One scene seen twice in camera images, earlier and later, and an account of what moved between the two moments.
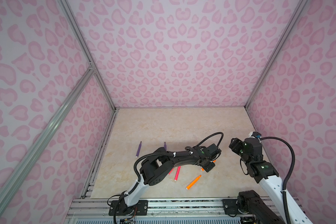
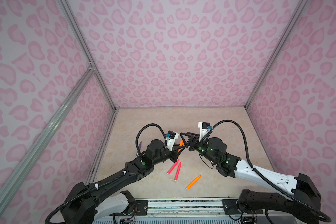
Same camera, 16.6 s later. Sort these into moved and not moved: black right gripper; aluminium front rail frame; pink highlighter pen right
Moved: black right gripper
Not moved: pink highlighter pen right; aluminium front rail frame
